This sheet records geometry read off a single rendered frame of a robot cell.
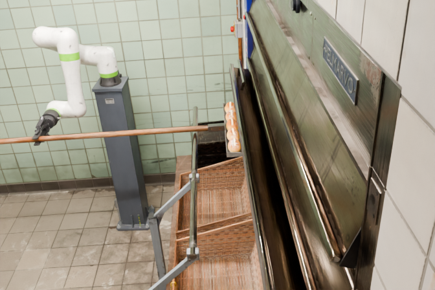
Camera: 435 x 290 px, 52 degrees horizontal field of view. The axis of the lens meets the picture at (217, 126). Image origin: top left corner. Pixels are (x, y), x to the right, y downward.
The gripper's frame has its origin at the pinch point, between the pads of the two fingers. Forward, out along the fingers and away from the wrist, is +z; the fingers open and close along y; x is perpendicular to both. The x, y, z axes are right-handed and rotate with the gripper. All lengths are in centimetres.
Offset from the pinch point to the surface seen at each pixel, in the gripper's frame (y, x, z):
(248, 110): -22, -113, 25
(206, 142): 29, -90, -32
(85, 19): -31, -5, -119
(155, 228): 30, -64, 43
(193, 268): 60, -80, 42
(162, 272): 60, -64, 43
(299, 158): -55, -118, 116
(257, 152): -22, -113, 62
